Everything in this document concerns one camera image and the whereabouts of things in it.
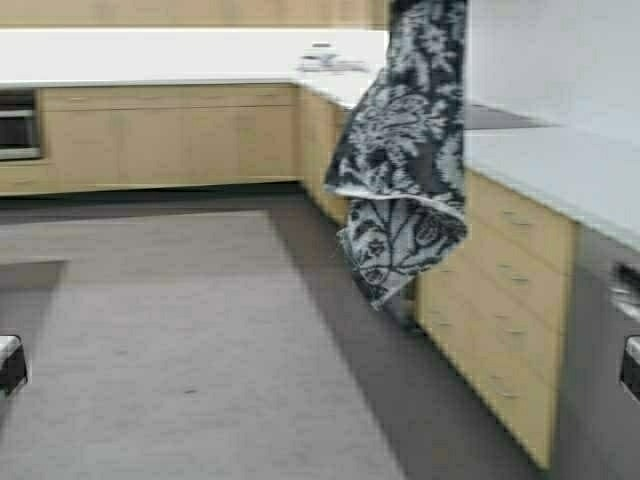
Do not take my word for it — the black white patterned cloth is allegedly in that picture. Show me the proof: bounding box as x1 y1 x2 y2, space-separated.
324 1 469 309

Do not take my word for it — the wine glass with rose wine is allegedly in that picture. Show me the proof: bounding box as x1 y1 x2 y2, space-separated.
296 42 370 73

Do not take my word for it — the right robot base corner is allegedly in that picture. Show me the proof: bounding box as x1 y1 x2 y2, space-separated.
620 336 640 400

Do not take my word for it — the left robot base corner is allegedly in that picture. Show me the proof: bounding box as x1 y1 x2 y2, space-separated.
0 335 28 400

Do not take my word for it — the built-in steel oven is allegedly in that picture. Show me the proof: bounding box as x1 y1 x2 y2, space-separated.
0 89 41 162

